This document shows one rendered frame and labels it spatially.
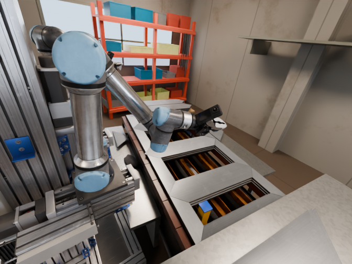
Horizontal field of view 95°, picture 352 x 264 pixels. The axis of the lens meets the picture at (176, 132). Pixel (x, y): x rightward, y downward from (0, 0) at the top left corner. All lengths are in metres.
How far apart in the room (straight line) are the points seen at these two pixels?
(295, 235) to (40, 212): 1.05
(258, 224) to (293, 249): 0.13
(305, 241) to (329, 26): 2.79
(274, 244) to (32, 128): 1.06
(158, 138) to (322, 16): 2.96
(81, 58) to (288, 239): 0.92
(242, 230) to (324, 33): 2.87
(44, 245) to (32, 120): 0.50
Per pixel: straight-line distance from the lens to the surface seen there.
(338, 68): 3.40
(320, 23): 3.27
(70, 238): 0.91
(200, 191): 1.13
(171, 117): 0.62
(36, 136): 0.92
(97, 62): 0.49
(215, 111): 0.67
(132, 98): 0.69
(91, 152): 0.63
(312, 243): 0.91
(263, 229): 0.86
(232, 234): 0.79
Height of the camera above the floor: 1.69
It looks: 30 degrees down
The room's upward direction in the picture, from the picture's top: 7 degrees clockwise
